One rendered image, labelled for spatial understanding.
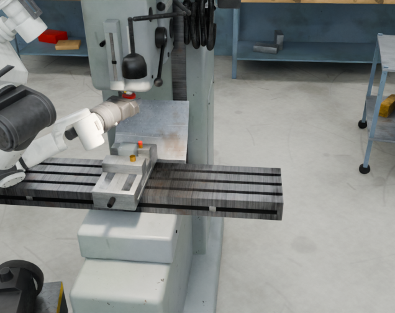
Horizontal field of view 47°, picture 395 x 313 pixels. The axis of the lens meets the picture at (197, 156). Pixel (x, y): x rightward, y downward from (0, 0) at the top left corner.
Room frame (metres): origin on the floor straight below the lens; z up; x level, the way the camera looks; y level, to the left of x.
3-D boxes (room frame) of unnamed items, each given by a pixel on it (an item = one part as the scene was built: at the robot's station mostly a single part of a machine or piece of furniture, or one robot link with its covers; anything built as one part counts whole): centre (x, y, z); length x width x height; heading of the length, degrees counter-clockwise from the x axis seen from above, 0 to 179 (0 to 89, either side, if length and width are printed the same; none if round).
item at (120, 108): (1.39, 0.28, 1.24); 0.13 x 0.12 x 0.10; 62
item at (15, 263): (1.35, 0.75, 0.50); 0.20 x 0.05 x 0.20; 97
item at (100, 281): (1.44, 0.24, 0.43); 0.81 x 0.32 x 0.60; 173
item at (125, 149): (1.47, 0.26, 1.03); 0.06 x 0.05 x 0.06; 81
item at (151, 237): (1.47, 0.23, 0.79); 0.50 x 0.35 x 0.12; 173
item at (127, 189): (1.44, 0.26, 0.98); 0.35 x 0.15 x 0.11; 171
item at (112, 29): (1.36, 0.25, 1.45); 0.04 x 0.04 x 0.21; 83
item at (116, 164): (1.41, 0.27, 1.02); 0.15 x 0.06 x 0.04; 81
